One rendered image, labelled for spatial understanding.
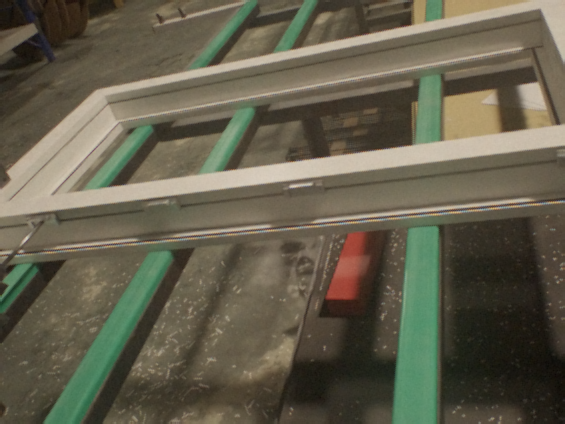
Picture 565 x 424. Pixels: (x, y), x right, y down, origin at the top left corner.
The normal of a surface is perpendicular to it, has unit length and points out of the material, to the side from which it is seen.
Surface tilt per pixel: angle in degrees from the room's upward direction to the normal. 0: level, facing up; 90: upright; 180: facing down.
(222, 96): 90
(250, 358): 0
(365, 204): 90
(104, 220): 90
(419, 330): 0
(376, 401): 0
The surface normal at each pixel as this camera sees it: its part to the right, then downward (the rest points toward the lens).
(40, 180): 0.94, -0.11
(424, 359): -0.27, -0.81
